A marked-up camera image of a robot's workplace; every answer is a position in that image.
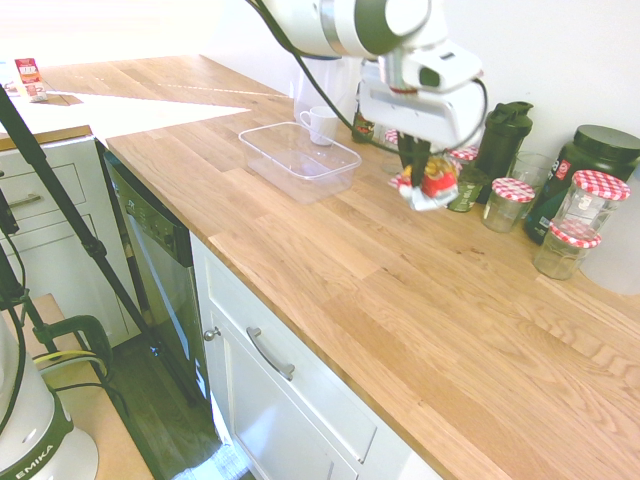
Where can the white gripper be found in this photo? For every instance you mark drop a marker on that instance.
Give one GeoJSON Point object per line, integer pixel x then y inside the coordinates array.
{"type": "Point", "coordinates": [420, 115]}

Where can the honey BBQ chip bag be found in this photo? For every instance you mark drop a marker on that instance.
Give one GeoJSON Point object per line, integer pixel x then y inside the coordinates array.
{"type": "Point", "coordinates": [435, 187]}

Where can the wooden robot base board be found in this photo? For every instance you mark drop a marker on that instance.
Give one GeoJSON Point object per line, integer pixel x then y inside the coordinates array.
{"type": "Point", "coordinates": [100, 430]}

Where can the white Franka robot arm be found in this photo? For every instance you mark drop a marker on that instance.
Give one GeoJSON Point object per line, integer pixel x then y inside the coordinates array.
{"type": "Point", "coordinates": [350, 25]}

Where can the clear plastic container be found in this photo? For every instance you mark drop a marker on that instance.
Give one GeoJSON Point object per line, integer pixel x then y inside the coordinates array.
{"type": "Point", "coordinates": [300, 160]}

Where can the spice jar black lid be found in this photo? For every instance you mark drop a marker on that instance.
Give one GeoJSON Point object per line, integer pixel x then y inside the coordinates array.
{"type": "Point", "coordinates": [361, 129]}

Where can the green label jar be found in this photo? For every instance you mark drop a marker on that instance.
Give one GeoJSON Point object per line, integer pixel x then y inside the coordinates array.
{"type": "Point", "coordinates": [467, 192]}

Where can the black shaker bottle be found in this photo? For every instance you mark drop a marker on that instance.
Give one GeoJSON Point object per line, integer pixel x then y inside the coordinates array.
{"type": "Point", "coordinates": [505, 145]}

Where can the white ceramic mug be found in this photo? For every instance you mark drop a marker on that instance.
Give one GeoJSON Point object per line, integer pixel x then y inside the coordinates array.
{"type": "Point", "coordinates": [322, 125]}

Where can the clear water pitcher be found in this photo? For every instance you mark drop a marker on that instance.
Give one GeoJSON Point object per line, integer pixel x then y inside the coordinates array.
{"type": "Point", "coordinates": [340, 85]}

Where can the clear glass tumbler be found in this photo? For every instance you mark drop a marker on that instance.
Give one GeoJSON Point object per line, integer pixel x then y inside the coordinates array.
{"type": "Point", "coordinates": [532, 167]}

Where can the faceted glass jar checkered lid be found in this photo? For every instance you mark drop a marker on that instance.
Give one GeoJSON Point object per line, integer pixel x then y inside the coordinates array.
{"type": "Point", "coordinates": [562, 255]}

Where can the large glass jar checkered lid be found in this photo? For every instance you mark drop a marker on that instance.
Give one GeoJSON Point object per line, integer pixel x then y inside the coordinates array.
{"type": "Point", "coordinates": [592, 202]}

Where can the large dark protein tub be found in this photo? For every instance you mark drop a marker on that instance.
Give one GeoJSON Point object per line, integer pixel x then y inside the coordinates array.
{"type": "Point", "coordinates": [600, 150]}

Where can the white translucent plastic tub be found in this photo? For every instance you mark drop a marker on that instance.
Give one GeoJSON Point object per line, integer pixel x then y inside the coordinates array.
{"type": "Point", "coordinates": [620, 250]}

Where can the silver cabinet knob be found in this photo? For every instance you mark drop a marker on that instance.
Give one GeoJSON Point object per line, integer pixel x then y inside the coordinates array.
{"type": "Point", "coordinates": [212, 333]}

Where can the black dishwasher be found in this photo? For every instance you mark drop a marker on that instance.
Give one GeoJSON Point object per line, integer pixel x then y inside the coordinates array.
{"type": "Point", "coordinates": [160, 260]}

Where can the white kitchen cabinet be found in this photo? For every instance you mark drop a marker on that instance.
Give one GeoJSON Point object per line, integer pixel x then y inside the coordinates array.
{"type": "Point", "coordinates": [280, 400]}

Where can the white drawer cabinet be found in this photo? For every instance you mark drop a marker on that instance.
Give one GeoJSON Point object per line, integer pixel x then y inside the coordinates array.
{"type": "Point", "coordinates": [55, 220]}

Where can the green clamp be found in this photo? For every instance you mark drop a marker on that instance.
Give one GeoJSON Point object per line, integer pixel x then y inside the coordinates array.
{"type": "Point", "coordinates": [82, 327]}

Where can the silver drawer pull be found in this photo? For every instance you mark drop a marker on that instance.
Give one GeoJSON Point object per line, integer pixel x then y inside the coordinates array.
{"type": "Point", "coordinates": [25, 201]}

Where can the red carton box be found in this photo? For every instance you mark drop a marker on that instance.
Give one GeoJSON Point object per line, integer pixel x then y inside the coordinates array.
{"type": "Point", "coordinates": [30, 80]}

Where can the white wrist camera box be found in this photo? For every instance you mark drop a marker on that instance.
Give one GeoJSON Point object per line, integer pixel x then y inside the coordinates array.
{"type": "Point", "coordinates": [445, 62]}

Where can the black camera tripod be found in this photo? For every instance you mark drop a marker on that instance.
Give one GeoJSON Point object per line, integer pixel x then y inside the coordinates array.
{"type": "Point", "coordinates": [65, 205]}

